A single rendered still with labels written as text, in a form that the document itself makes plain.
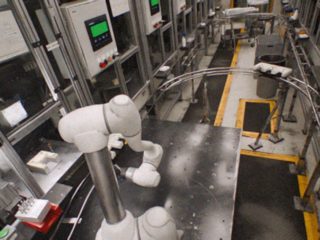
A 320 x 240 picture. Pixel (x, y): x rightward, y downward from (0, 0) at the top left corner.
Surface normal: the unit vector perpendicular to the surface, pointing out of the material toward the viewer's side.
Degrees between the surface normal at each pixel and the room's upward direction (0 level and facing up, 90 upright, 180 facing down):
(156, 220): 6
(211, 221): 0
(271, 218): 0
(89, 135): 78
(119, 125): 100
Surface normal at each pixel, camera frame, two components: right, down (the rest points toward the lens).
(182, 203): -0.13, -0.81
